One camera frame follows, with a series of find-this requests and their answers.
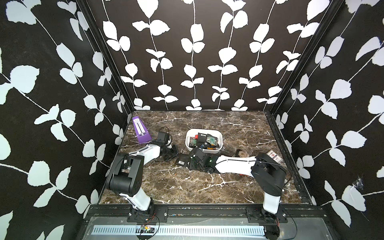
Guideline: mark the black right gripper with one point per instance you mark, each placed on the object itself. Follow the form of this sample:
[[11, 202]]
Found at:
[[188, 162]]

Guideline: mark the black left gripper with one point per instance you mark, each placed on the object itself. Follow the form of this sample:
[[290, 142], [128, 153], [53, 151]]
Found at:
[[175, 153]]

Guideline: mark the black green tea bag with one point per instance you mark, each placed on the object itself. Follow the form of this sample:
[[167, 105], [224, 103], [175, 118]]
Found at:
[[193, 141]]

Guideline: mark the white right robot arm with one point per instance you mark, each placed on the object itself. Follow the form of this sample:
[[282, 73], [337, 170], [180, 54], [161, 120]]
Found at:
[[269, 175]]

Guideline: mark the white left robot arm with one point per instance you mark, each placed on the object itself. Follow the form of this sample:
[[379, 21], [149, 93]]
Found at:
[[126, 174]]

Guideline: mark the large black tea bag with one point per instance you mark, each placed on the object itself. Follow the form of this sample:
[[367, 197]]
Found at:
[[183, 160]]

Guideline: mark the white storage box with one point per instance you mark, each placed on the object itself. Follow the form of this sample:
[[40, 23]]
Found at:
[[205, 147]]

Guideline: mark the beige tea bag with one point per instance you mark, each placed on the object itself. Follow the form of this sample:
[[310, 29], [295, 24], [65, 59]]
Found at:
[[242, 154]]

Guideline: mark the playing card box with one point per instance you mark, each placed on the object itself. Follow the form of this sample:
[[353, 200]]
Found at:
[[275, 156]]

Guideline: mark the purple metronome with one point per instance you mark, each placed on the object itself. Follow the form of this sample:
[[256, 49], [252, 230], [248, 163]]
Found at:
[[141, 131]]

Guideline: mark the white cable duct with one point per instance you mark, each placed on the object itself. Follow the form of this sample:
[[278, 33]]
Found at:
[[174, 230]]

